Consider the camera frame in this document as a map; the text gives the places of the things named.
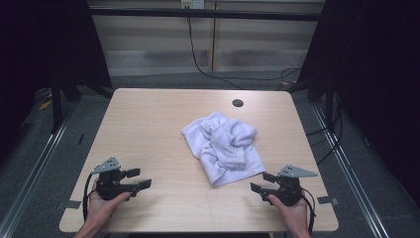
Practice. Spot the black curtain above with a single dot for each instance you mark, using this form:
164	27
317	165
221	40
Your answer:
376	82
39	49

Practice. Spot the black horizontal bar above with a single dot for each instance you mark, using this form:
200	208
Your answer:
204	14

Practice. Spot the dark metal stand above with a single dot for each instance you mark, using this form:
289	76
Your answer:
56	105

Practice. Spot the white wall socket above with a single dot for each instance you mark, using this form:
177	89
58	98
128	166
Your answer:
192	3

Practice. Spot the yellow floor object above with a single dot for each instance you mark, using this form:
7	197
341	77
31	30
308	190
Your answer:
45	105

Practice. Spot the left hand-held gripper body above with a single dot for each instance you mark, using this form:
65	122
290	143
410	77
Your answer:
109	186

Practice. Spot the white towel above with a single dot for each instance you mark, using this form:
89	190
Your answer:
224	148

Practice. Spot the person's left hand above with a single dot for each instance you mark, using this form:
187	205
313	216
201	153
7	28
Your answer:
99	208

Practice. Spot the dark round table grommet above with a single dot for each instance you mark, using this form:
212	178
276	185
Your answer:
237	102

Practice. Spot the metal floor rail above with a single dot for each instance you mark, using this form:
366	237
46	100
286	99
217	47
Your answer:
36	168
350	172

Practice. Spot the small black floor object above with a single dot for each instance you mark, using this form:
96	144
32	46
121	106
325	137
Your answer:
81	138

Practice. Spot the person's right hand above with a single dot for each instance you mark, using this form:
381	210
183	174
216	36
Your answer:
292	214

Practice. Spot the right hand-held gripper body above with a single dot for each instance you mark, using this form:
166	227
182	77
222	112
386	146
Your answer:
289	191

